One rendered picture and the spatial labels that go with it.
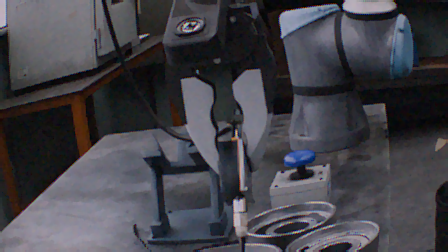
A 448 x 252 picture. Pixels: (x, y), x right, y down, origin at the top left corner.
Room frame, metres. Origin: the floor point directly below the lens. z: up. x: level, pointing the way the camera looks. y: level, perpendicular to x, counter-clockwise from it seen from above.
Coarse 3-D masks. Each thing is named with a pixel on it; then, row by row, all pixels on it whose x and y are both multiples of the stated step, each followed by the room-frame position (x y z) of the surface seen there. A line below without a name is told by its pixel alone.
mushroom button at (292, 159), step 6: (300, 150) 0.95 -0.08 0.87; (306, 150) 0.94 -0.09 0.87; (288, 156) 0.94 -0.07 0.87; (294, 156) 0.93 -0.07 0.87; (300, 156) 0.93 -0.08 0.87; (306, 156) 0.92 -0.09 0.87; (312, 156) 0.93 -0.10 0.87; (288, 162) 0.93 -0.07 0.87; (294, 162) 0.92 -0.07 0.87; (300, 162) 0.92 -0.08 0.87; (306, 162) 0.92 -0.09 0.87; (300, 168) 0.93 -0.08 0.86
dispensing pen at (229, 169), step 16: (240, 112) 0.75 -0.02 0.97; (240, 128) 0.74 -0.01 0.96; (224, 144) 0.71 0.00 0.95; (224, 160) 0.71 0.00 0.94; (224, 176) 0.70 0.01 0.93; (224, 192) 0.69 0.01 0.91; (240, 192) 0.69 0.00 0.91; (240, 208) 0.69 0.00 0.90; (240, 224) 0.68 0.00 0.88; (240, 240) 0.68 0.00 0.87
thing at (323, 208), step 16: (288, 208) 0.84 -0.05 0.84; (304, 208) 0.84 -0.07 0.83; (320, 208) 0.83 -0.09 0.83; (256, 224) 0.83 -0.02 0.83; (288, 224) 0.81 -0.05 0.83; (304, 224) 0.81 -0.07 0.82; (320, 224) 0.75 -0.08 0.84; (256, 240) 0.76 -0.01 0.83; (272, 240) 0.75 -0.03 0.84; (288, 240) 0.74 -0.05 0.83
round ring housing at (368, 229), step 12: (324, 228) 0.73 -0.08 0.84; (336, 228) 0.73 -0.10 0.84; (348, 228) 0.73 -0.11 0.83; (360, 228) 0.72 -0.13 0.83; (372, 228) 0.70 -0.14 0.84; (300, 240) 0.72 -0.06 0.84; (312, 240) 0.73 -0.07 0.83; (324, 240) 0.72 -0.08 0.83; (336, 240) 0.71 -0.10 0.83; (348, 240) 0.70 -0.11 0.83; (372, 240) 0.65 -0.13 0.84
